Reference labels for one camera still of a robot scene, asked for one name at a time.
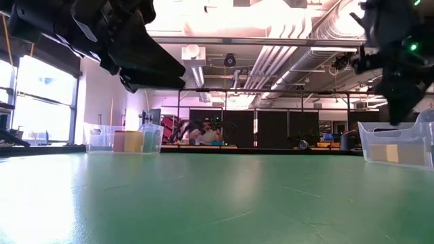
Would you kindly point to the black overhead camera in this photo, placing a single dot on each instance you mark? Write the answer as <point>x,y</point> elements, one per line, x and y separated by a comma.
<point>230,60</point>

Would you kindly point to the large bright window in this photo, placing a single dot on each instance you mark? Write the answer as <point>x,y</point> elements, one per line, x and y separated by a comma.
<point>44,101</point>

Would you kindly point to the person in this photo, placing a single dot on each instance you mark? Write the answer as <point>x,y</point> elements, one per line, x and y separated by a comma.
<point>207,135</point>

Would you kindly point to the red machine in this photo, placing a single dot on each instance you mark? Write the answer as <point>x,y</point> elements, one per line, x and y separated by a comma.
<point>169,127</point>

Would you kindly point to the black support strut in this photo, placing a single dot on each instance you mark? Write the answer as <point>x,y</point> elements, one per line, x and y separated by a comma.
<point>13,139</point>

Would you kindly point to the green cylinder block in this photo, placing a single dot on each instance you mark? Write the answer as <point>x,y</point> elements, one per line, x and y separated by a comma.
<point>148,142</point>

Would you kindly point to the red cylinder block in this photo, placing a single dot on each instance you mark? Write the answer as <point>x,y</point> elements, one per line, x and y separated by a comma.
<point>119,142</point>

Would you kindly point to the silver air duct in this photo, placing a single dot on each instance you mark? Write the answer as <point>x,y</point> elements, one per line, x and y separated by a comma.
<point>305,61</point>

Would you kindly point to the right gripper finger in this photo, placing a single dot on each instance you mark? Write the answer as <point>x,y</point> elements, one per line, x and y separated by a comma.
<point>368,62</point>
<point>403,95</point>

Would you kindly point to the black table frame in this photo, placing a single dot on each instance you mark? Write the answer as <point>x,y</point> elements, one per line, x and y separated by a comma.
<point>271,151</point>

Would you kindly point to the metal rig crossbar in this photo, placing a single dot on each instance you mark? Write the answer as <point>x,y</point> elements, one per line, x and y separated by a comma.
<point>257,41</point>

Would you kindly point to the blue storage bin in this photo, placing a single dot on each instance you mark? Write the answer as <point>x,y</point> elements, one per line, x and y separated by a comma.
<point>327,137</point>

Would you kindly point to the clear plastic bin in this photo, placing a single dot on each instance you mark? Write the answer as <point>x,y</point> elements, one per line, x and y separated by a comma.
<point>420,135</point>
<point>101,139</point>

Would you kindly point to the white ceiling pipes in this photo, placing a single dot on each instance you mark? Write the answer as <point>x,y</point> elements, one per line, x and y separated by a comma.
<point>271,57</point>

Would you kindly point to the black partition panel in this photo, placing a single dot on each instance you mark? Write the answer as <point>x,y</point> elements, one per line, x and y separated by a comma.
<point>303,123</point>
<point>239,128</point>
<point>273,128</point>

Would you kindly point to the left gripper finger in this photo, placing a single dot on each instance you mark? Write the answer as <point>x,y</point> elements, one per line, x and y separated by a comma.
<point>152,82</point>
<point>146,54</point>

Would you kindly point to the blue cylinder block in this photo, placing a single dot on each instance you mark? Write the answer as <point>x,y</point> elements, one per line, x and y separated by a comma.
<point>156,141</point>

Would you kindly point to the white ceiling light box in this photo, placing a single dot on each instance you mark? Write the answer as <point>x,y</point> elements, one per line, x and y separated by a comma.
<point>193,54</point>

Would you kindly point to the yellow cylinder block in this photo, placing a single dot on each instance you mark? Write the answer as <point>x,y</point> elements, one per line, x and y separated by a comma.
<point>129,142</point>

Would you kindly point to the black monitor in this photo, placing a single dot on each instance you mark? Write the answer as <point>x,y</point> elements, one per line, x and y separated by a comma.
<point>154,117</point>

